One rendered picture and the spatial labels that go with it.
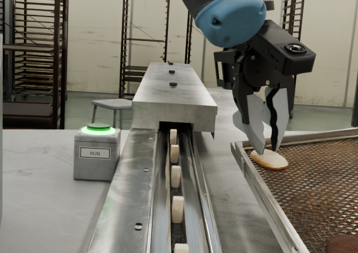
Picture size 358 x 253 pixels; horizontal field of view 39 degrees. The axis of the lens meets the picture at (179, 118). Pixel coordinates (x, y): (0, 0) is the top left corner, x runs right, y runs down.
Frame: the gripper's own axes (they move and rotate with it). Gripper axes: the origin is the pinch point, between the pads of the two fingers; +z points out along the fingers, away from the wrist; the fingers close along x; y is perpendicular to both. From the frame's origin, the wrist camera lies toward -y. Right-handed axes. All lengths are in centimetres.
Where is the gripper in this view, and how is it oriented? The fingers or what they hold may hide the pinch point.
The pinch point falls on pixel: (269, 144)
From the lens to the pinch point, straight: 73.7
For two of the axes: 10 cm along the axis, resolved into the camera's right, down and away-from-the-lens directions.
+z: 1.2, 9.8, 1.7
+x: -8.9, 1.8, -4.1
